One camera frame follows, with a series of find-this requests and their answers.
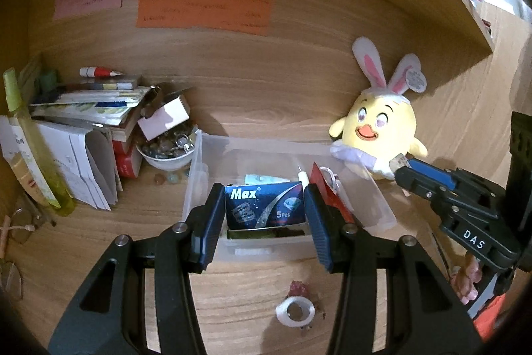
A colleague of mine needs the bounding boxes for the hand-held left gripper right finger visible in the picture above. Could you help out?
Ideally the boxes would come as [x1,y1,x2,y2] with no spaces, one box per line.
[303,185,483,355]

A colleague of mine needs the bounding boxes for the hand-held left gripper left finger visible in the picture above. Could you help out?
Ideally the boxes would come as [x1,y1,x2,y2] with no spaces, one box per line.
[48,182,226,355]

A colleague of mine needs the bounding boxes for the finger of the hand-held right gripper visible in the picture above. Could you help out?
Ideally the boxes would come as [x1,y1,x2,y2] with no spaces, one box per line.
[409,159,499,198]
[395,167,499,223]

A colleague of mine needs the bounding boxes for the red foil sachet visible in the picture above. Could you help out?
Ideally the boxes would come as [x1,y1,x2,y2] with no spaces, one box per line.
[310,161,358,223]

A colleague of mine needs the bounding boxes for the clear plastic storage bin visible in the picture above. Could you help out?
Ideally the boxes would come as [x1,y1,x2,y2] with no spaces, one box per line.
[182,129,397,266]

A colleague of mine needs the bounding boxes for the pink white braided bracelet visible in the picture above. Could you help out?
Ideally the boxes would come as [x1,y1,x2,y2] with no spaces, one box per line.
[320,166,345,193]

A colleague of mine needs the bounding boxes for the blue printed box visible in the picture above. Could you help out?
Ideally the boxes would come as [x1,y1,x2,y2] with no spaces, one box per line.
[224,180,308,231]

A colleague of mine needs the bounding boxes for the person's right hand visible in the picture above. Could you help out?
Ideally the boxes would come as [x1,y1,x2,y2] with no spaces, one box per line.
[451,255,483,303]

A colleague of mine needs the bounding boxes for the yellow chick plush toy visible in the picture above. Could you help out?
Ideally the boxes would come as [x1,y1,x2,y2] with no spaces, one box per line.
[330,37,429,181]

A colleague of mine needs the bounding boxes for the white bowl of marbles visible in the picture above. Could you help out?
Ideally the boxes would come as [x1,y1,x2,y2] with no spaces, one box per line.
[136,124,199,173]

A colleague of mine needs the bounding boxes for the white tape roll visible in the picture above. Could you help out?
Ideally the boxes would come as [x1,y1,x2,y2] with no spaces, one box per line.
[275,296,313,327]

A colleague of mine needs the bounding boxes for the red box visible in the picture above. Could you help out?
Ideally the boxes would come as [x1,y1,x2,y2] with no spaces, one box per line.
[112,130,144,179]

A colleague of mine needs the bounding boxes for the small pink white box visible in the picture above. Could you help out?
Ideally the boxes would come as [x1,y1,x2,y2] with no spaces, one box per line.
[136,95,192,141]

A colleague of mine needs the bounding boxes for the folded white papers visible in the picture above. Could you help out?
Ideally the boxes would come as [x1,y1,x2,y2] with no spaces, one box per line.
[0,116,123,211]

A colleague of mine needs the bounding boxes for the stack of books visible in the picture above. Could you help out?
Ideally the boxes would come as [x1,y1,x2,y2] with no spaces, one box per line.
[29,74,156,141]

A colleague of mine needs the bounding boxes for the beige cosmetic tube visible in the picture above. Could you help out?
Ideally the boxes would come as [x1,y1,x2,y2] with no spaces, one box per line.
[2,149,61,210]

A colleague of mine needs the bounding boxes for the red white correction pen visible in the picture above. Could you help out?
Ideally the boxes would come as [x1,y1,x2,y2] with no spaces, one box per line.
[79,66,125,78]

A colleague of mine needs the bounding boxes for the orange paper note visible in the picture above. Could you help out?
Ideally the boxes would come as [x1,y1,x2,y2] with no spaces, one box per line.
[136,0,274,37]

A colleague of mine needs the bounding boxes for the small green box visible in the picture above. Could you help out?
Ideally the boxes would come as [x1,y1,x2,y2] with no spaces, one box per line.
[37,71,59,91]

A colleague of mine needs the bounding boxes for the green spray bottle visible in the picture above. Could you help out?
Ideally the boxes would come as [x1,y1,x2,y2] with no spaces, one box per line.
[2,68,76,216]

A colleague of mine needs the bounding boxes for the wire frame eyeglasses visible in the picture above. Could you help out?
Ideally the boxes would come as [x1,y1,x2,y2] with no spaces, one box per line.
[0,207,57,301]

